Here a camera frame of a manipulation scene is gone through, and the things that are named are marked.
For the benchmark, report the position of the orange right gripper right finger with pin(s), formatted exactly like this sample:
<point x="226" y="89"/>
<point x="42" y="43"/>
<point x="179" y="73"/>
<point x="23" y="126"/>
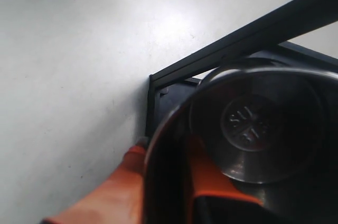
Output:
<point x="206" y="180"/>

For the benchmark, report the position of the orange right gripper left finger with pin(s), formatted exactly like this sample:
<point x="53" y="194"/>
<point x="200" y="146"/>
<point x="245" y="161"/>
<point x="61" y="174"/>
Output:
<point x="119" y="199"/>

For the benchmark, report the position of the stainless steel mug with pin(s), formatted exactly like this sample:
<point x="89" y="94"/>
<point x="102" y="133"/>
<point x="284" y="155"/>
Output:
<point x="271" y="130"/>

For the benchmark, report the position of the black two-tier shelf rack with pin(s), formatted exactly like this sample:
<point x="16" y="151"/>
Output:
<point x="272" y="31"/>

